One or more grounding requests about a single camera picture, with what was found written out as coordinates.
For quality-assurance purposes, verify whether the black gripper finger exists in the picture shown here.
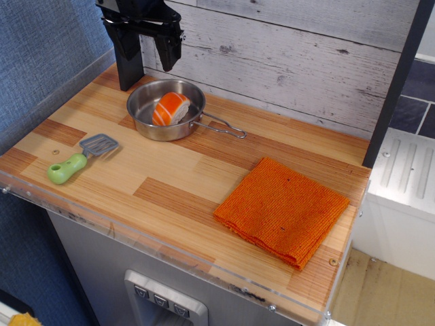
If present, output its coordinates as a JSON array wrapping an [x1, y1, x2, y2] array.
[[154, 33, 182, 72], [103, 20, 145, 91]]

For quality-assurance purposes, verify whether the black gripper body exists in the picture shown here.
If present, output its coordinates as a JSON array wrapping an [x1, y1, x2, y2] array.
[[95, 0, 183, 37]]

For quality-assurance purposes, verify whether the orange cloth napkin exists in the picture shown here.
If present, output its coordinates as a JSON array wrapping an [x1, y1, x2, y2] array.
[[213, 158, 349, 270]]

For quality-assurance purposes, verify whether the orange white sushi toy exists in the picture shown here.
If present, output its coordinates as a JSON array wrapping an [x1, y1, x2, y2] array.
[[152, 92, 191, 126]]

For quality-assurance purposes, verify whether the clear acrylic table edge guard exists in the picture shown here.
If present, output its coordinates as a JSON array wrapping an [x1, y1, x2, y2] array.
[[1, 172, 360, 325]]

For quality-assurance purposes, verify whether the silver dispenser panel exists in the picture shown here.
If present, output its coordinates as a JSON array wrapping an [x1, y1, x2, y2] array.
[[124, 269, 209, 325]]

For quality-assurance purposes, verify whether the white cabinet with ridged top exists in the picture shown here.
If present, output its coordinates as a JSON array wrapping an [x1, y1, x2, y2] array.
[[353, 128, 434, 279]]

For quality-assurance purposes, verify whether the yellow object at corner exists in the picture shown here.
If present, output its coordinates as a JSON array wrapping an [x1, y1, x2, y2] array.
[[7, 314, 41, 326]]

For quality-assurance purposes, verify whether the steel pan with wire handle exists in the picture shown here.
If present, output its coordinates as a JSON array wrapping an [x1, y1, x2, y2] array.
[[126, 79, 247, 141]]

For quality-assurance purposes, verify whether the green handled grey spatula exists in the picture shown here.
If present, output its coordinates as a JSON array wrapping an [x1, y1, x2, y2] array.
[[47, 134, 119, 185]]

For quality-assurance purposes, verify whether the dark vertical post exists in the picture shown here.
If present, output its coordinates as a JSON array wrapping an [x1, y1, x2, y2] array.
[[362, 0, 434, 168]]

